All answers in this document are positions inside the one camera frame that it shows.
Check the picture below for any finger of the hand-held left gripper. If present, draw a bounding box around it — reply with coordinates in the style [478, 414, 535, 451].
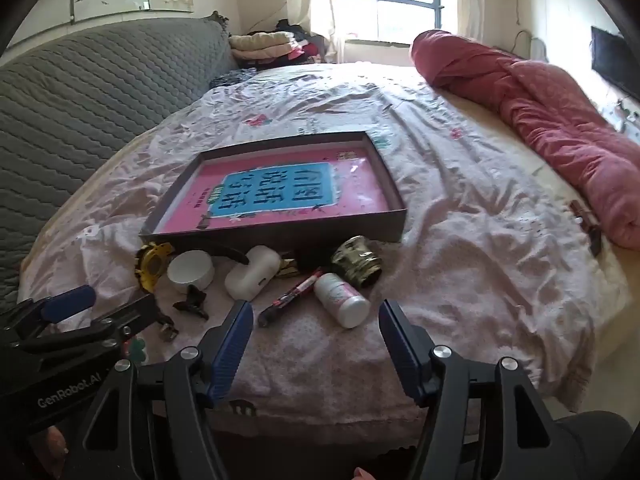
[10, 294, 160, 356]
[0, 285, 97, 336]

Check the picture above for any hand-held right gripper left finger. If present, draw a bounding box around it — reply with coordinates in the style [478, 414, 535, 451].
[75, 300, 256, 480]

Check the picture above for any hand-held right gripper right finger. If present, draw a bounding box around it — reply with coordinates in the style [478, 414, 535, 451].
[377, 299, 581, 480]

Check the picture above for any yellow watch with black strap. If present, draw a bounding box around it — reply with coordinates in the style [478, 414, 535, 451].
[134, 241, 249, 342]

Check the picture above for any white ribbed plastic lid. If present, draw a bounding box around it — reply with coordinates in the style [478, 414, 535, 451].
[166, 251, 216, 291]

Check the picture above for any white bottle with pink label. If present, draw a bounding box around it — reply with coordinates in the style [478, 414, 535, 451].
[313, 272, 372, 330]

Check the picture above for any white rounded plastic case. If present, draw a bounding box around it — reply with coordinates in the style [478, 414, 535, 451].
[224, 245, 282, 302]

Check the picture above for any red and black pen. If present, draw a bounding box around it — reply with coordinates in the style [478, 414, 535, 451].
[257, 267, 323, 328]

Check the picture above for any black rectangular lighter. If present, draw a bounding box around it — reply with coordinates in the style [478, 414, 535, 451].
[276, 254, 323, 281]

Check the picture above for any chrome metal fitting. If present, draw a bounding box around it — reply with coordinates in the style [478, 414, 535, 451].
[330, 235, 385, 290]

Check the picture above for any shallow brown cardboard box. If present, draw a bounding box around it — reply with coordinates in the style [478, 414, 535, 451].
[139, 131, 407, 261]

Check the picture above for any person's left hand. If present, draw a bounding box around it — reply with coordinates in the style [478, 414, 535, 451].
[42, 427, 69, 480]

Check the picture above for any black hair clip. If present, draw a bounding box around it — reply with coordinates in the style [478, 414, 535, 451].
[172, 285, 210, 321]

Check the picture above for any pink floral bed sheet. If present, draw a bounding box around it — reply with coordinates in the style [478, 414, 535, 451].
[20, 62, 631, 441]

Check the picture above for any pink and blue book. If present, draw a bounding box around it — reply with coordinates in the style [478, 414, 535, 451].
[155, 147, 396, 233]

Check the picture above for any grey quilted headboard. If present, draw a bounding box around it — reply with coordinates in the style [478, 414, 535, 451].
[0, 19, 240, 311]

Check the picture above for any person's grey trouser leg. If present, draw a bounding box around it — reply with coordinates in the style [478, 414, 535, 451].
[555, 410, 637, 480]

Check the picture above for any small brown object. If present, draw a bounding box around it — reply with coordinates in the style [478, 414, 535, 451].
[571, 200, 603, 256]

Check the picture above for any dark patterned cloth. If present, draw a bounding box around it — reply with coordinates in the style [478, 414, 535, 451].
[210, 67, 262, 89]

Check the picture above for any red quilted blanket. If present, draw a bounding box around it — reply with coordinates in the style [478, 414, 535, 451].
[410, 30, 640, 251]

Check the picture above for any pile of folded clothes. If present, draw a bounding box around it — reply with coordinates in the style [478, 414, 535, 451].
[229, 20, 331, 68]

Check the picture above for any window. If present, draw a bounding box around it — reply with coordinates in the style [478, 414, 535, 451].
[337, 0, 458, 43]

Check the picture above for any black flat screen monitor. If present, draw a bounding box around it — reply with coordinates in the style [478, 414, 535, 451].
[591, 26, 640, 98]

